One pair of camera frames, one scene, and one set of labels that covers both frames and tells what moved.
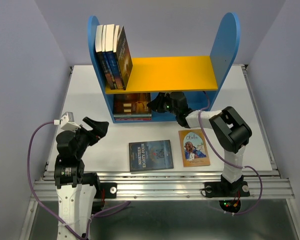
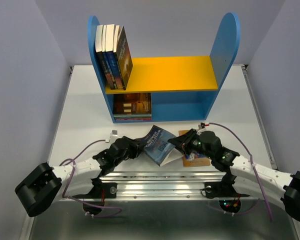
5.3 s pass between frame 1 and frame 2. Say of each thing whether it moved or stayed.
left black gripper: moved
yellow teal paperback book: stayed
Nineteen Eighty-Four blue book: moved
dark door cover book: stayed
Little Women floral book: stayed
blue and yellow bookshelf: stayed
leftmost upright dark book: stayed
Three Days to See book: stayed
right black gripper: moved
